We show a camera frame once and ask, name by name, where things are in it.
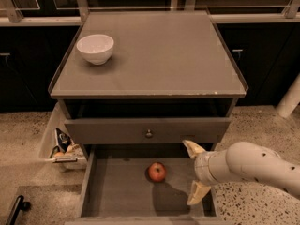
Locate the metal railing frame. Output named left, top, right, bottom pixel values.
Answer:
left=0, top=0, right=300, bottom=26

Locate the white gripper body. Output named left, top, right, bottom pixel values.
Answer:
left=194, top=152, right=218, bottom=186

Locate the round metal drawer knob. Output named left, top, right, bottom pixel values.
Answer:
left=145, top=129, right=153, bottom=139

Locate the closed top drawer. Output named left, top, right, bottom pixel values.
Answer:
left=65, top=117, right=231, bottom=144

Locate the black handle bottom left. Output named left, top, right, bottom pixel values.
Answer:
left=6, top=195, right=31, bottom=225

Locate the red apple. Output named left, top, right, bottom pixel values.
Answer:
left=148, top=162, right=167, bottom=182

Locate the white ceramic bowl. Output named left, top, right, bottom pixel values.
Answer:
left=76, top=34, right=114, bottom=65

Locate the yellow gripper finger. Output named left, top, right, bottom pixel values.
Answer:
left=182, top=140, right=205, bottom=159
left=187, top=181, right=211, bottom=205

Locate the open middle drawer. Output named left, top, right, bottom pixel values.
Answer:
left=65, top=143, right=232, bottom=225

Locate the snack bag in bin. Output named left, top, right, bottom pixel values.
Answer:
left=55, top=127, right=72, bottom=153

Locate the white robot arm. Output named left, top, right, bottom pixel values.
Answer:
left=182, top=140, right=300, bottom=205

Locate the left cabinet handle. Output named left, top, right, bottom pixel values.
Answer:
left=0, top=52, right=10, bottom=57

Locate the grey drawer cabinet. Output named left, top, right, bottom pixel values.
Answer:
left=47, top=10, right=249, bottom=225

